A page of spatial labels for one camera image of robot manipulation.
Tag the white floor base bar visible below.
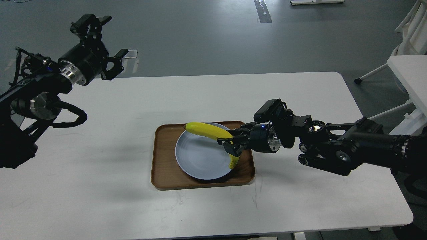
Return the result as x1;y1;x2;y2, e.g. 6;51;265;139
290;0;345;5

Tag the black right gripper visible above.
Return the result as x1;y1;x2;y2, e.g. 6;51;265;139
217;122;281;157

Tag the light blue plate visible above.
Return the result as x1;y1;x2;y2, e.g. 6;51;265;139
175;122;231;180

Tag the white chair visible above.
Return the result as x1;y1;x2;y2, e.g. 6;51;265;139
391;0;427;56

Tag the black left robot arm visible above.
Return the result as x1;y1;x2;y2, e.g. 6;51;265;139
0;15;128;169

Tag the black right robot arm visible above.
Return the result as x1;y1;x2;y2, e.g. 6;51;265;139
217;114;426;199

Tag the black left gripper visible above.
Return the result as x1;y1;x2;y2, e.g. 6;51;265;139
58;15;129;86

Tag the brown wooden tray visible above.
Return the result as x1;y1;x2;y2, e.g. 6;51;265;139
151;123;255;190

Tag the yellow banana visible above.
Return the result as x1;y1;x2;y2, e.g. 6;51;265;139
183;122;240;170

